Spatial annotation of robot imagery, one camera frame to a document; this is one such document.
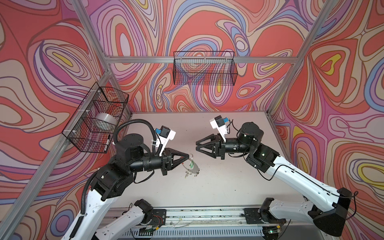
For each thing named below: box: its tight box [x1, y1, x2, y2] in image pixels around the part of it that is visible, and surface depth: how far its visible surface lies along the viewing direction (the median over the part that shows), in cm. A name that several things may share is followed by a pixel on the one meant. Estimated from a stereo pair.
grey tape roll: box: [95, 112, 118, 126], surface depth 75 cm
